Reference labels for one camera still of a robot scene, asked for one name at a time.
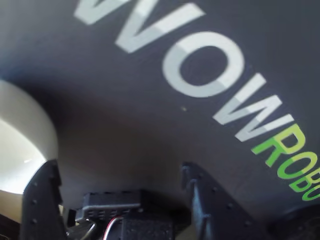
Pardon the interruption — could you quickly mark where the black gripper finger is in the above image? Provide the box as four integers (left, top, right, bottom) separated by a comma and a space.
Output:
21, 159, 67, 240
181, 162, 266, 240

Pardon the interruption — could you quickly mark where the small white bowl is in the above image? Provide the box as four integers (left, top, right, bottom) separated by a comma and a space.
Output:
0, 79, 60, 221

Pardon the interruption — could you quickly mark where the grey WOWROBO mat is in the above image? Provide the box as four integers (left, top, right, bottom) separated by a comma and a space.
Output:
0, 0, 320, 240

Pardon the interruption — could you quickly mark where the red white gripper servo wire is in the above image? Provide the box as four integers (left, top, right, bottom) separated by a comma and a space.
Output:
103, 216, 126, 240

